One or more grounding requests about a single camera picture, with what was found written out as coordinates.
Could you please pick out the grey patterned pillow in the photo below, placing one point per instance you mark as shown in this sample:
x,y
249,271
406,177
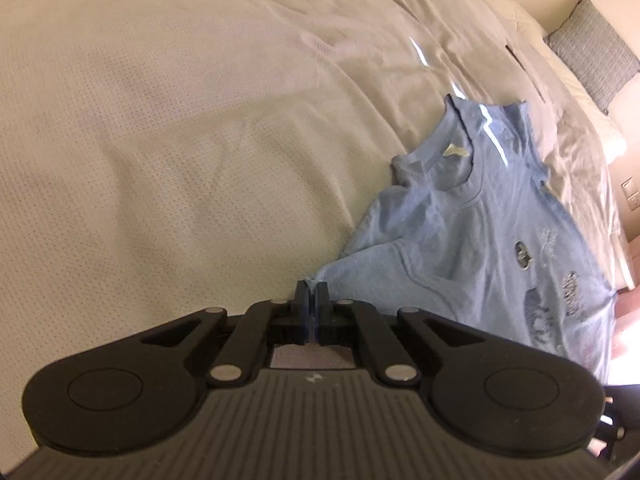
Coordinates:
x,y
591,48

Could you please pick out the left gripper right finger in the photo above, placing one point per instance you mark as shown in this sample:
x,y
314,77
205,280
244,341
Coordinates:
x,y
367,333

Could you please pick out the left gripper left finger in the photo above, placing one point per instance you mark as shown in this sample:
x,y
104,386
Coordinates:
x,y
256,333

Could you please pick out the light blue t-shirt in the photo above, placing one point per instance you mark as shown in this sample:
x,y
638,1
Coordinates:
x,y
470,231

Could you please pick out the white bed sheet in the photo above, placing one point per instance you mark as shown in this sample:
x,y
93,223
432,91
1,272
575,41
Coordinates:
x,y
162,156

